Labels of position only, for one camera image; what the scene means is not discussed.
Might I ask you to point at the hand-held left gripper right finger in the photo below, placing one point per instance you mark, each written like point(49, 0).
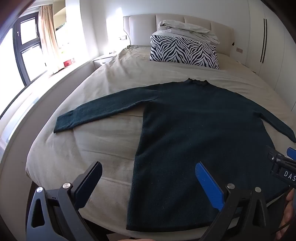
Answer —
point(211, 187)

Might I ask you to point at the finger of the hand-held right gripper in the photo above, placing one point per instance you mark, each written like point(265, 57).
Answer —
point(276, 158)
point(291, 153)

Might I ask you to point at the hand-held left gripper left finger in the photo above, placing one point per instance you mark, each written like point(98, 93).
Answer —
point(85, 192)

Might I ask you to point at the dark green knit sweater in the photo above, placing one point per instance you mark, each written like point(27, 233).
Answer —
point(185, 139)

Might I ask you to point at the person's right hand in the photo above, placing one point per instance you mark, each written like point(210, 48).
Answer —
point(289, 213)

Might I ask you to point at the white window ledge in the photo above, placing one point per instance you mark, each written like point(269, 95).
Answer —
point(46, 92)

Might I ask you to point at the white wardrobe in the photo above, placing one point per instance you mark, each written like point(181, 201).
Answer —
point(272, 46)

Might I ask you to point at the bed with beige sheet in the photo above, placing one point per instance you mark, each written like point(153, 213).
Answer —
point(104, 76)

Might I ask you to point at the red box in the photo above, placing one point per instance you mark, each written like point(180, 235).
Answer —
point(68, 63)

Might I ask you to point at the white nightstand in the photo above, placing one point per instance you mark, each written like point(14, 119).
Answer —
point(104, 59)

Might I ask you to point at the zebra print pillow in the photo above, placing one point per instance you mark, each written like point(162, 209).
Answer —
point(182, 49)

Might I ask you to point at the beige curtain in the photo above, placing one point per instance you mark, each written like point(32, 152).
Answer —
point(49, 39)

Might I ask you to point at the dark framed window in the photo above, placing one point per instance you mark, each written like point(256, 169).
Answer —
point(23, 46)

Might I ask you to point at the white crumpled duvet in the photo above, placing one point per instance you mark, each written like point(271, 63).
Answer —
point(185, 27)

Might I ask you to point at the wall power outlet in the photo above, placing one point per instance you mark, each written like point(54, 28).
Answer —
point(239, 49)

